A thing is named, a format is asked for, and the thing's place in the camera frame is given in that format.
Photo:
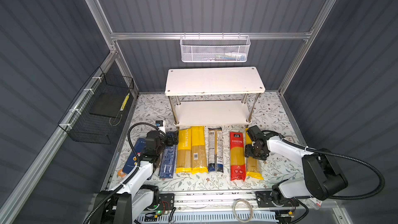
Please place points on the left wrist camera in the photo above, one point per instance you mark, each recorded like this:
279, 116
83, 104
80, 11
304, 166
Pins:
160, 125

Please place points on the red spaghetti pack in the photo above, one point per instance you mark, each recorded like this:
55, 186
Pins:
237, 156

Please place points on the light blue spaghetti box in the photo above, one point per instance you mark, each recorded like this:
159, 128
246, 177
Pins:
168, 162

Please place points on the black wire basket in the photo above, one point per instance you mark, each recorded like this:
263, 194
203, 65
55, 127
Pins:
101, 110

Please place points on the yellow pastatime spaghetti pack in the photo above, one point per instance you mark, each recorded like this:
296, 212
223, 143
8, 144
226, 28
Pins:
184, 151
253, 169

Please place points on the white wire mesh basket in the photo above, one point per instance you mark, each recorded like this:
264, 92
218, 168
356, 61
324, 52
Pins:
207, 49

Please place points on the toothpaste tube in basket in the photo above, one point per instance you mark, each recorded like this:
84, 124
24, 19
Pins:
237, 56

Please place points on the white two-tier shelf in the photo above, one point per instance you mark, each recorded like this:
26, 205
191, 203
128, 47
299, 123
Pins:
212, 81

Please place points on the yellow spaghetti pack barcode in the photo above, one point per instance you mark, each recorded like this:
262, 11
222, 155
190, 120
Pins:
198, 149

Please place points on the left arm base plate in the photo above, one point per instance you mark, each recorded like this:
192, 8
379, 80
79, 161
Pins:
164, 203

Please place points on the blue white spaghetti pack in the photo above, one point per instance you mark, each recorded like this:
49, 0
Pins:
215, 150

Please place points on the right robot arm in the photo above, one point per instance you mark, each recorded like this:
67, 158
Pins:
323, 177

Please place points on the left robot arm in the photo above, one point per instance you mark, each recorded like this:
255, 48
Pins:
125, 202

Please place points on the dark blue spaghetti box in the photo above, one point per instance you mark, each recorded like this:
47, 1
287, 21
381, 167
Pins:
130, 164

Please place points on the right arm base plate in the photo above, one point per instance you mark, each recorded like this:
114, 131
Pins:
267, 198

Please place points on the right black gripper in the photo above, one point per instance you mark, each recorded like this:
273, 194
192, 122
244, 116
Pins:
252, 151

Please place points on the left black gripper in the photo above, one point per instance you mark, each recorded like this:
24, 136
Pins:
169, 138

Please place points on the small red white tag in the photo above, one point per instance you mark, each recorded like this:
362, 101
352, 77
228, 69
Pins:
314, 203

